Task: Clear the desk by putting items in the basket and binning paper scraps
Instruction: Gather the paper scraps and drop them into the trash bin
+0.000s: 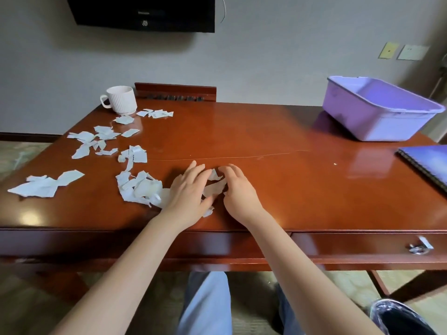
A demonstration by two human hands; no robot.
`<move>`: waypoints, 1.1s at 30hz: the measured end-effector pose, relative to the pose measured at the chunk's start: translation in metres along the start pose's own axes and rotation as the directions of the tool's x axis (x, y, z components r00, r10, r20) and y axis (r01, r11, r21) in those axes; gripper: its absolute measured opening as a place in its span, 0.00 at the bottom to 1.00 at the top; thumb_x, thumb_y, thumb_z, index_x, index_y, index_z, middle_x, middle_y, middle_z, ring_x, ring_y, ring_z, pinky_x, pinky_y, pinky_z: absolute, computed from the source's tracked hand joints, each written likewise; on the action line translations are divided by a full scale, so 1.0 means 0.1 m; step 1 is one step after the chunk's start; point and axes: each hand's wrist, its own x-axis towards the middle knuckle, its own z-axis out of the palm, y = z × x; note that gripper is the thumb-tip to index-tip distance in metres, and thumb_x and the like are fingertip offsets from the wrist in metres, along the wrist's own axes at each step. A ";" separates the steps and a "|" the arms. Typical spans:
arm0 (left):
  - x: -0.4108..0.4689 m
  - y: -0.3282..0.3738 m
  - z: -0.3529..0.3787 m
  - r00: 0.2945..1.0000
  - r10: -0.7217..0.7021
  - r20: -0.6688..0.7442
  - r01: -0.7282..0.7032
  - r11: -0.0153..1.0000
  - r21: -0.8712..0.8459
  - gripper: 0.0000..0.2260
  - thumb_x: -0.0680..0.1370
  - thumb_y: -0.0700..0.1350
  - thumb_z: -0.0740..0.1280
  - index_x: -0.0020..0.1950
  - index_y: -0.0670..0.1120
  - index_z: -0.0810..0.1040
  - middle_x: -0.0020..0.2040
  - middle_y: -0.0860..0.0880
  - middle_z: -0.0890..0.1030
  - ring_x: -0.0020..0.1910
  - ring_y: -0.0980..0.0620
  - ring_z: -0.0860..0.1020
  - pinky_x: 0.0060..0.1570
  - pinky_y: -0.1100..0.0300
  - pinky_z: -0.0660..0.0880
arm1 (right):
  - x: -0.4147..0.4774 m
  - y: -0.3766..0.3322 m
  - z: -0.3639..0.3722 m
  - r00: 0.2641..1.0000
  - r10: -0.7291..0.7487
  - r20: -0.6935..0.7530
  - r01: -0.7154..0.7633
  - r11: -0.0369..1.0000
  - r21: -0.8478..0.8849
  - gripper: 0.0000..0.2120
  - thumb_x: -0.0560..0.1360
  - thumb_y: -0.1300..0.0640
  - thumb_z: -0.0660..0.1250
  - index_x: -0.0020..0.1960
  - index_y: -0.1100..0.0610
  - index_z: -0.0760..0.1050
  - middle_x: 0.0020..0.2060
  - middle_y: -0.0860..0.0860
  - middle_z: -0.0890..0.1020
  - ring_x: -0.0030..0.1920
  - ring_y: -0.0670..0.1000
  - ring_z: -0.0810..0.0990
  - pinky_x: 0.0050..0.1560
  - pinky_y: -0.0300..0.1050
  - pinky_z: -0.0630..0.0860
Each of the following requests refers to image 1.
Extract person's left hand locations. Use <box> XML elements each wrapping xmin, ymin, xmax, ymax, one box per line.
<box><xmin>159</xmin><ymin>160</ymin><xmax>214</xmax><ymax>231</ymax></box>

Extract person's right hand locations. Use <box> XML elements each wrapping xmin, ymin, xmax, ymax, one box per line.
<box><xmin>217</xmin><ymin>163</ymin><xmax>265</xmax><ymax>227</ymax></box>

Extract white paper scraps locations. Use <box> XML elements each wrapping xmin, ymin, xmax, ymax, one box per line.
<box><xmin>7</xmin><ymin>107</ymin><xmax>230</xmax><ymax>219</ymax></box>

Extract purple plastic basket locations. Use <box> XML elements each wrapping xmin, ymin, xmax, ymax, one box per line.
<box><xmin>321</xmin><ymin>75</ymin><xmax>447</xmax><ymax>142</ymax></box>

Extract purple spiral notebook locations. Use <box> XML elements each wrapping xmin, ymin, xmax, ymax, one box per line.
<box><xmin>395</xmin><ymin>144</ymin><xmax>447</xmax><ymax>194</ymax></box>

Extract small round trash bin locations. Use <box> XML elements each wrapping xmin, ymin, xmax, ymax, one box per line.
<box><xmin>369</xmin><ymin>298</ymin><xmax>439</xmax><ymax>335</ymax></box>

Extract person's left forearm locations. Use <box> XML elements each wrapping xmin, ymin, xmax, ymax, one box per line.
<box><xmin>50</xmin><ymin>216</ymin><xmax>182</xmax><ymax>335</ymax></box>

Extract person's right forearm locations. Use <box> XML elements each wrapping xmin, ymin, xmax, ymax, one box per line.
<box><xmin>246</xmin><ymin>212</ymin><xmax>385</xmax><ymax>335</ymax></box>

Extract brown wooden desk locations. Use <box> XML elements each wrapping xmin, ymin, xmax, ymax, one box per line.
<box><xmin>0</xmin><ymin>98</ymin><xmax>447</xmax><ymax>304</ymax></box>

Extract person's blue jeans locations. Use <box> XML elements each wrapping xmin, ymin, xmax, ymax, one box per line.
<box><xmin>174</xmin><ymin>271</ymin><xmax>308</xmax><ymax>335</ymax></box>

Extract clear plastic bin liner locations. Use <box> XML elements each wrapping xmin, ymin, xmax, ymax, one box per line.
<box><xmin>369</xmin><ymin>298</ymin><xmax>437</xmax><ymax>335</ymax></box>

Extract metal drawer handle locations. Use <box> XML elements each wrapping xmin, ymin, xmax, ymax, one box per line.
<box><xmin>406</xmin><ymin>235</ymin><xmax>435</xmax><ymax>256</ymax></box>

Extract black wall television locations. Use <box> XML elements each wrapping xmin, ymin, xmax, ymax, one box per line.
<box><xmin>65</xmin><ymin>0</ymin><xmax>216</xmax><ymax>34</ymax></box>

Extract yellow wall plate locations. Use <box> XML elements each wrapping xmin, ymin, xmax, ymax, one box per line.
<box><xmin>378</xmin><ymin>41</ymin><xmax>400</xmax><ymax>60</ymax></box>

